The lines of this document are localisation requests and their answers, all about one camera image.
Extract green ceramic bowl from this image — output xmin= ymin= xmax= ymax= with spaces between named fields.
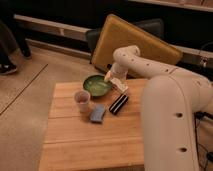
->
xmin=83 ymin=75 xmax=112 ymax=97

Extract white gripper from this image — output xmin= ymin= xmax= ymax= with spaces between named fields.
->
xmin=104 ymin=71 xmax=128 ymax=92

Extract blue sponge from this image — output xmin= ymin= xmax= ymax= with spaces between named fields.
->
xmin=90 ymin=105 xmax=105 ymax=123

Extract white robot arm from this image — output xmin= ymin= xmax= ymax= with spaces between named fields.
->
xmin=105 ymin=45 xmax=213 ymax=171

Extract clear plastic cup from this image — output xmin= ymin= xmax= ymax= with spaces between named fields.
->
xmin=74 ymin=90 xmax=90 ymax=112

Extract person's dark legs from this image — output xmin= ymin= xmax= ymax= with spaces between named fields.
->
xmin=0 ymin=4 xmax=31 ymax=75

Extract yellow cushion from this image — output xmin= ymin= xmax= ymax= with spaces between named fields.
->
xmin=92 ymin=14 xmax=183 ymax=73

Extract black striped rectangular box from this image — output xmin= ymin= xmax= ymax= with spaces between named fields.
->
xmin=109 ymin=94 xmax=128 ymax=115

